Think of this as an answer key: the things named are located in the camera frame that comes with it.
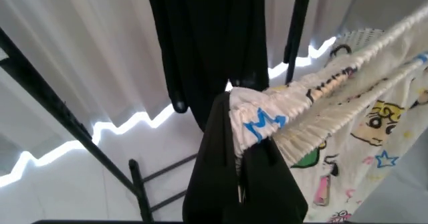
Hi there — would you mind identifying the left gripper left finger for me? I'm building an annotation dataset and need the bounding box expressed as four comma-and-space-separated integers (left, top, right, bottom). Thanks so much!
182, 92, 241, 223

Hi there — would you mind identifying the white laundry basket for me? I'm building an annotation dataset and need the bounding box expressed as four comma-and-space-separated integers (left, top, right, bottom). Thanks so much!
329, 28, 385, 60

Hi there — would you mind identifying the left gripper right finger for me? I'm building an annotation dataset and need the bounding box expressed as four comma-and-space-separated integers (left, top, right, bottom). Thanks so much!
241, 138, 308, 223

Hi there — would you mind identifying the black clothes rack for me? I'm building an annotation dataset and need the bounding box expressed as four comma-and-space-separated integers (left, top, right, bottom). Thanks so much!
0, 0, 314, 223

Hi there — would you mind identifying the black garment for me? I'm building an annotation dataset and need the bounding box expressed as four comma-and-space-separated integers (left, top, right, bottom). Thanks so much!
142, 0, 270, 133

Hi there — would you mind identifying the cream printed garment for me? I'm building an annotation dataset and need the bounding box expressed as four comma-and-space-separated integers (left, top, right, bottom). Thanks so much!
229, 3, 428, 223

